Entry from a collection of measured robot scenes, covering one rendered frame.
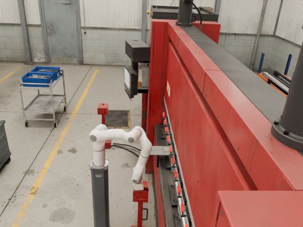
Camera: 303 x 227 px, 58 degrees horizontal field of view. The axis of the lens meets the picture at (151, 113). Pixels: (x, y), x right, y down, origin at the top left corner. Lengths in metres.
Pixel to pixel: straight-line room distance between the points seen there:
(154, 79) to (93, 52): 6.39
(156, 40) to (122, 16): 6.09
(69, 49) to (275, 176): 9.49
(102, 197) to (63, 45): 7.54
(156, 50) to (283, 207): 3.08
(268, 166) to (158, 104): 3.06
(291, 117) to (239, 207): 0.38
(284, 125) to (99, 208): 2.58
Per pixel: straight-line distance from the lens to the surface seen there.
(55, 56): 10.23
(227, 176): 1.27
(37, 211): 4.03
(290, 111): 0.94
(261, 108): 1.17
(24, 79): 5.70
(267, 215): 0.66
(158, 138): 3.65
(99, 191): 3.09
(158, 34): 3.56
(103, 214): 3.31
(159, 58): 3.62
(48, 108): 5.93
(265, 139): 0.95
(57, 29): 10.01
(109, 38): 9.75
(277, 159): 0.86
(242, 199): 0.68
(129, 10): 9.57
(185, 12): 3.23
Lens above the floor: 2.73
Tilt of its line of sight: 26 degrees down
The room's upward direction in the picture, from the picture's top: 3 degrees clockwise
